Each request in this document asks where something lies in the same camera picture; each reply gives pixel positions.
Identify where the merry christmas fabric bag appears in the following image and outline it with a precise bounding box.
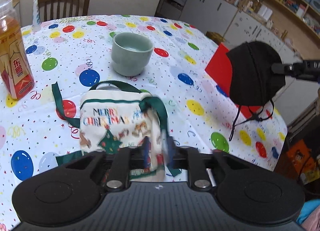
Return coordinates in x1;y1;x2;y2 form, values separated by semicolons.
52;80;169;182

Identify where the black face mask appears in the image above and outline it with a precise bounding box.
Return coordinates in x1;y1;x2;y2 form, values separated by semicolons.
226;41;287;142

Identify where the red cardboard shoe box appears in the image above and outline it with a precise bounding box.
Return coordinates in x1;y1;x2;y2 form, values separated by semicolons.
205;41;268;119

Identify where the brown cardboard carton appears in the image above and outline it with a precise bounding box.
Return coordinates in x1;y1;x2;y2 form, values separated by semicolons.
206;31;226;45

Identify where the colourful dotted tablecloth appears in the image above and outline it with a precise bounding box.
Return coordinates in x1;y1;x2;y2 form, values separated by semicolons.
0;14;288;231

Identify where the pale green ceramic cup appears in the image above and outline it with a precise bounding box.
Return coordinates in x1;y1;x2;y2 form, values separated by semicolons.
111;32;154;76

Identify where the orange drink bottle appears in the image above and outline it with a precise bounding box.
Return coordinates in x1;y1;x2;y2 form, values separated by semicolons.
1;0;34;100

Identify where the white tube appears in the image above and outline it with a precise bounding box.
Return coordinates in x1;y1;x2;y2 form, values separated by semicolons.
32;0;41;32

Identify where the brown wooden chair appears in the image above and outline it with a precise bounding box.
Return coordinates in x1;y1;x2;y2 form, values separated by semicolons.
38;0;90;22

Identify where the wooden side table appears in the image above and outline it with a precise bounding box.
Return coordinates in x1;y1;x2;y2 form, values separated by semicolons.
12;0;21;22

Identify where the white cabinet wall unit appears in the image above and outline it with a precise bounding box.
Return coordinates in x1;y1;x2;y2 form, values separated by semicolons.
154;0;320;127

